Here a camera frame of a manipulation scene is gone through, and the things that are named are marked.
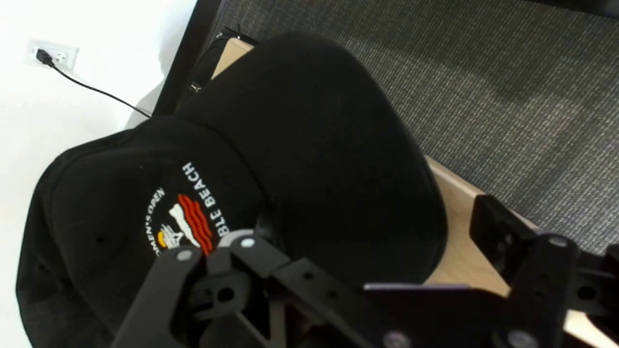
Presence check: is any black embroidered baseball cap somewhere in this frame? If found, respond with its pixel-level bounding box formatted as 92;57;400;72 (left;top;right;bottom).
15;34;446;348

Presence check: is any black power cable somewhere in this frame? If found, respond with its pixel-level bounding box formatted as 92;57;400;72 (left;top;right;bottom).
34;47;154;122

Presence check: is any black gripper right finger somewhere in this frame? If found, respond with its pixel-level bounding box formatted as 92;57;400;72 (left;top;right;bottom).
469;196;619;348

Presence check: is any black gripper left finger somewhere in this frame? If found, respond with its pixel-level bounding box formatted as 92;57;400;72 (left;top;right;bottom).
112;231;386;348

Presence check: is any white wall outlet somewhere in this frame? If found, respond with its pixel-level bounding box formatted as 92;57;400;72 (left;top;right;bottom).
30;43;79;72

